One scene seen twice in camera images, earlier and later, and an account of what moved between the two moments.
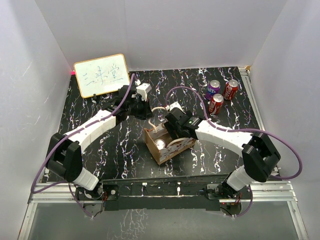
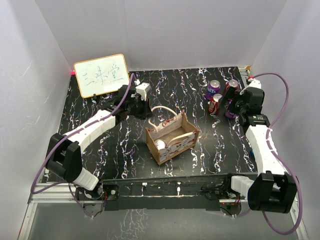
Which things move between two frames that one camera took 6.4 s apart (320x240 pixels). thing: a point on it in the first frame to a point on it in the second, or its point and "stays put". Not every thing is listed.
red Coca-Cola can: (216, 103) stays put
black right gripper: (171, 129) to (230, 94)
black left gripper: (146, 112) stays put
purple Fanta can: (213, 88) stays put
